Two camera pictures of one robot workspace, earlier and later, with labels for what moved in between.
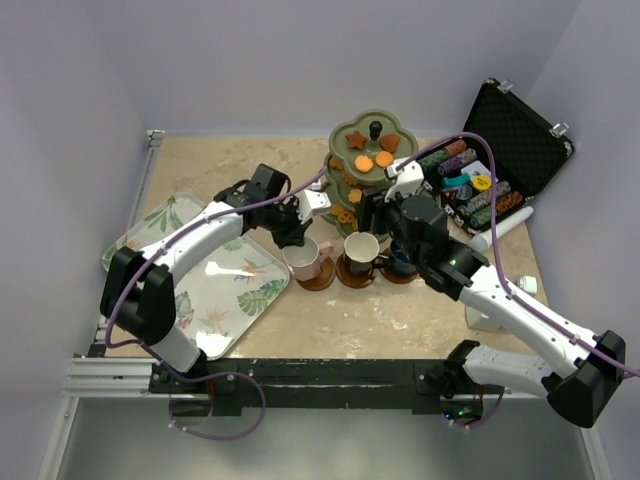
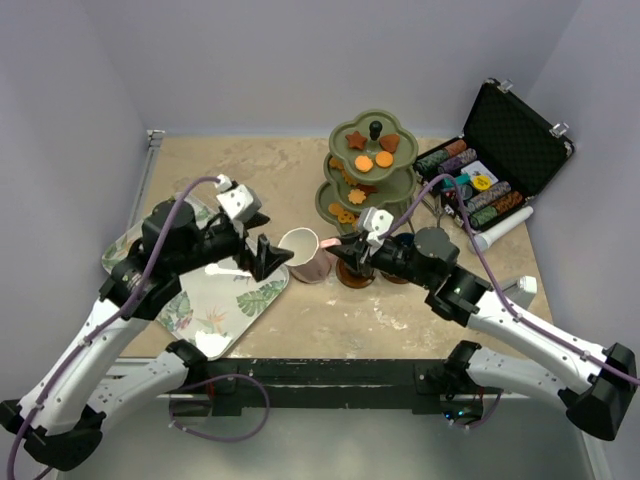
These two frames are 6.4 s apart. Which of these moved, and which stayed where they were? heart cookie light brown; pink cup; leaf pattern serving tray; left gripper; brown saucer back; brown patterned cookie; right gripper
Moved: left gripper; right gripper; pink cup
Stayed: brown patterned cookie; heart cookie light brown; leaf pattern serving tray; brown saucer back
